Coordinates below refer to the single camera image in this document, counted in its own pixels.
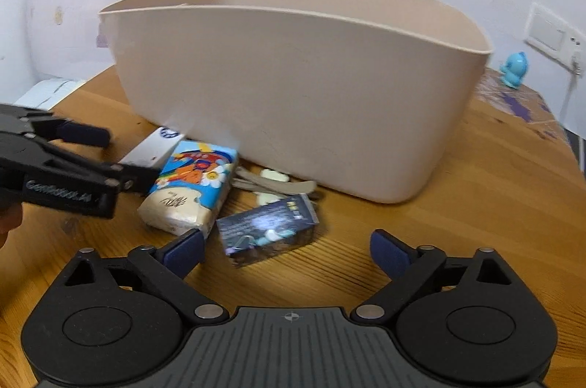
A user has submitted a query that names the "beige plastic storage basket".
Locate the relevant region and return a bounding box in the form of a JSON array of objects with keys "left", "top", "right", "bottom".
[{"left": 97, "top": 0, "right": 495, "bottom": 206}]

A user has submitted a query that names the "colourful printed tissue packet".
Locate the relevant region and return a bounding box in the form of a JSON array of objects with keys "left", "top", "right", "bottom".
[{"left": 137, "top": 140, "right": 240, "bottom": 239}]

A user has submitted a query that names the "person's left hand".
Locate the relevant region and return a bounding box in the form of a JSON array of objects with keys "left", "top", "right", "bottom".
[{"left": 0, "top": 203, "right": 23, "bottom": 250}]

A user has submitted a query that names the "white carton blue logo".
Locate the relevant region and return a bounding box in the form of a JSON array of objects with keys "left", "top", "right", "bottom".
[{"left": 118, "top": 126, "right": 186, "bottom": 171}]

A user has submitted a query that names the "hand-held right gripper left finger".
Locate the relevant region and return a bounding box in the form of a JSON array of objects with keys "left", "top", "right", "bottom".
[{"left": 64, "top": 228, "right": 230, "bottom": 323}]

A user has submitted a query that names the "white wall outlet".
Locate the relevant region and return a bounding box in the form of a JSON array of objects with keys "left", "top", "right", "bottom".
[{"left": 524, "top": 2, "right": 586, "bottom": 73}]

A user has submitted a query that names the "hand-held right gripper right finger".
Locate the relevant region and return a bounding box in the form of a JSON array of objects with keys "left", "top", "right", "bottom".
[{"left": 350, "top": 229, "right": 512, "bottom": 322}]

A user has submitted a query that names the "blue toy figurine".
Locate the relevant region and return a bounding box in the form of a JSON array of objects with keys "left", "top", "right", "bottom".
[{"left": 499, "top": 51, "right": 530, "bottom": 90}]

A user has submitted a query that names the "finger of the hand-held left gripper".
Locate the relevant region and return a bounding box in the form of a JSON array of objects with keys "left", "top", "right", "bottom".
[
  {"left": 0, "top": 103, "right": 111, "bottom": 149},
  {"left": 0, "top": 133, "right": 162, "bottom": 220}
]

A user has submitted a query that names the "clear mat purple print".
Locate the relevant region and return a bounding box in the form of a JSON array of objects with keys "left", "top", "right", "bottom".
[{"left": 474, "top": 67, "right": 561, "bottom": 139}]

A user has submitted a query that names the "dark printed small box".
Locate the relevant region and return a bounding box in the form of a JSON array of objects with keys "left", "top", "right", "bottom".
[{"left": 216, "top": 193, "right": 320, "bottom": 269}]

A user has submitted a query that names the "white power cable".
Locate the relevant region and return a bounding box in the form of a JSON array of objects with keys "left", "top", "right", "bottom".
[{"left": 559, "top": 51, "right": 586, "bottom": 125}]

